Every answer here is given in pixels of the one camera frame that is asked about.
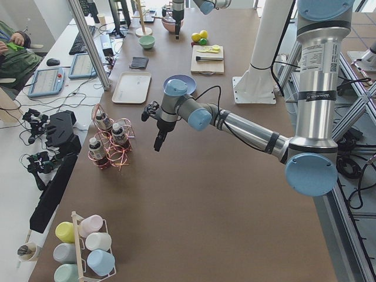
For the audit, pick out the teach pendant near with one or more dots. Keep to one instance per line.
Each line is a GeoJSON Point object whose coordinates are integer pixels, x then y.
{"type": "Point", "coordinates": [47, 82]}

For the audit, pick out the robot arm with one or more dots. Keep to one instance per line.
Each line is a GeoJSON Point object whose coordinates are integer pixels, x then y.
{"type": "Point", "coordinates": [310, 155]}
{"type": "Point", "coordinates": [205, 7]}

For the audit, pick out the teach pendant far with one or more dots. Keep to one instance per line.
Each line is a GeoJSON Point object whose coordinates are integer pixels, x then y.
{"type": "Point", "coordinates": [81, 67]}

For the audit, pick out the wooden cutting board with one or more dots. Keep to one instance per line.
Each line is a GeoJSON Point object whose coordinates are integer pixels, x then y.
{"type": "Point", "coordinates": [207, 68]}

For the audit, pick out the bottle lower left in rack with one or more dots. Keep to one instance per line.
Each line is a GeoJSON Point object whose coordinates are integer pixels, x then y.
{"type": "Point", "coordinates": [118, 134]}

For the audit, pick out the bottle in rack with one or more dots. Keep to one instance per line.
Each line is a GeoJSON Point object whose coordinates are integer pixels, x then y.
{"type": "Point", "coordinates": [103, 121]}
{"type": "Point", "coordinates": [118, 134]}
{"type": "Point", "coordinates": [98, 153]}

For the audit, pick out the steel cylinder muddler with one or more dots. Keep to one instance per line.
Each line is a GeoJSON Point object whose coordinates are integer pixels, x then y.
{"type": "Point", "coordinates": [208, 59]}

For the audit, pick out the green bowl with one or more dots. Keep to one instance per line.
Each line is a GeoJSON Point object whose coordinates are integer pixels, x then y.
{"type": "Point", "coordinates": [147, 41]}

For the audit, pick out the yellow plastic knife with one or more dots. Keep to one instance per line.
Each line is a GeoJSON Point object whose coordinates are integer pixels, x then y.
{"type": "Point", "coordinates": [210, 51]}

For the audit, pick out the yellow lemon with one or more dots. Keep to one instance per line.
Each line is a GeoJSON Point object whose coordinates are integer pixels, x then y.
{"type": "Point", "coordinates": [196, 37]}
{"type": "Point", "coordinates": [203, 34]}

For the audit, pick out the blue plate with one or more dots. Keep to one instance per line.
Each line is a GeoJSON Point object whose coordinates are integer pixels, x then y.
{"type": "Point", "coordinates": [191, 83]}

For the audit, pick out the bottle upper in rack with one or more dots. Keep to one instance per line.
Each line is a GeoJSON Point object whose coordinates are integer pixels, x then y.
{"type": "Point", "coordinates": [103, 121]}

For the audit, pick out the cup rack with cups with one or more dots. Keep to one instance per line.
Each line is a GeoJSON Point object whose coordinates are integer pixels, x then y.
{"type": "Point", "coordinates": [85, 252]}

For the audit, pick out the black computer mouse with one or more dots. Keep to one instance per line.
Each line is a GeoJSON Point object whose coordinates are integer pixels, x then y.
{"type": "Point", "coordinates": [53, 62]}

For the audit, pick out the metal ice scoop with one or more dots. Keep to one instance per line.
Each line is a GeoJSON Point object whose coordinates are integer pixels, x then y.
{"type": "Point", "coordinates": [166, 18]}

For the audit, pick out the pink bowl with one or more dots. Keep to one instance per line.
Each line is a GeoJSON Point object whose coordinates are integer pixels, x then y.
{"type": "Point", "coordinates": [169, 26]}

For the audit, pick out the teach pendant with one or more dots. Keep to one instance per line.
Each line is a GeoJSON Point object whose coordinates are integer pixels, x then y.
{"type": "Point", "coordinates": [47, 82]}
{"type": "Point", "coordinates": [81, 67]}

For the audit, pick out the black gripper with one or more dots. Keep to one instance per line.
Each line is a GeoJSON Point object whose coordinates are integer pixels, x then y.
{"type": "Point", "coordinates": [164, 126]}
{"type": "Point", "coordinates": [177, 13]}

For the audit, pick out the cream rabbit tray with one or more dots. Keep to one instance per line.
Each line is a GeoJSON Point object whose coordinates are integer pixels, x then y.
{"type": "Point", "coordinates": [132, 88]}

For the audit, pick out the grey folded cloth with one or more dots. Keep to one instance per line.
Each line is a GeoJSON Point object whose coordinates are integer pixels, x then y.
{"type": "Point", "coordinates": [139, 62]}

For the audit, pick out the copper wire bottle rack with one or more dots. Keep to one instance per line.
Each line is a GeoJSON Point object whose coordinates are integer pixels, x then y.
{"type": "Point", "coordinates": [117, 154]}

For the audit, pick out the black keyboard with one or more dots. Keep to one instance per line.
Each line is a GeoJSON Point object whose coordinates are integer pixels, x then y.
{"type": "Point", "coordinates": [78, 46]}

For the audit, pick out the wooden cup tree stand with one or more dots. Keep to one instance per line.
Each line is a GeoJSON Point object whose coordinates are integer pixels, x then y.
{"type": "Point", "coordinates": [143, 30]}

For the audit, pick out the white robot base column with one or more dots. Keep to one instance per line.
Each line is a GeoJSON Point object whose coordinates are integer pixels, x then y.
{"type": "Point", "coordinates": [256, 86]}

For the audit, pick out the bottle lower right in rack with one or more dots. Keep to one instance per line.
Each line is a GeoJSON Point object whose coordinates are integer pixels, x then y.
{"type": "Point", "coordinates": [98, 153]}

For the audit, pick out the seated person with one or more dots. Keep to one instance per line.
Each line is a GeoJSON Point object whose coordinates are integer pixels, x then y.
{"type": "Point", "coordinates": [16, 61]}

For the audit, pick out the paper cup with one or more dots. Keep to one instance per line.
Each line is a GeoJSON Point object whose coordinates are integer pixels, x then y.
{"type": "Point", "coordinates": [27, 252]}

